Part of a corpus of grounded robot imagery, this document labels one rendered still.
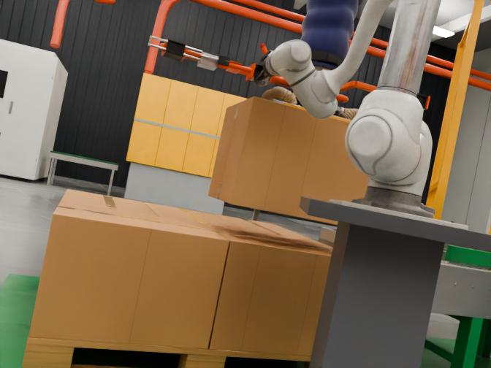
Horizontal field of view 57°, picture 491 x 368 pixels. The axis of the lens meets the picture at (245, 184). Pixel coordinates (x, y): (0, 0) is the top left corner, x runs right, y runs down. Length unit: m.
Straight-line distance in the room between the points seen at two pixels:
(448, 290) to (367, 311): 0.75
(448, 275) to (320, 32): 1.09
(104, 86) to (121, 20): 1.76
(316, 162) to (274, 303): 0.55
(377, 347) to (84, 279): 0.92
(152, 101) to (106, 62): 3.65
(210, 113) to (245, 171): 7.70
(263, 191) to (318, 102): 0.38
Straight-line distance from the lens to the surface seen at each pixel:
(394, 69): 1.21
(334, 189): 1.78
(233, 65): 1.83
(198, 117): 9.27
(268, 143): 1.67
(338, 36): 1.94
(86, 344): 1.66
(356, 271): 1.26
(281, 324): 1.80
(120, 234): 1.57
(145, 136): 9.13
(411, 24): 1.24
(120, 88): 12.49
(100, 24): 12.84
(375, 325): 1.30
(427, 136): 1.36
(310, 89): 1.55
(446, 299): 1.99
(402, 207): 1.31
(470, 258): 2.86
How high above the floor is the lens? 0.76
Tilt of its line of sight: level
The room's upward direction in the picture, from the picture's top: 11 degrees clockwise
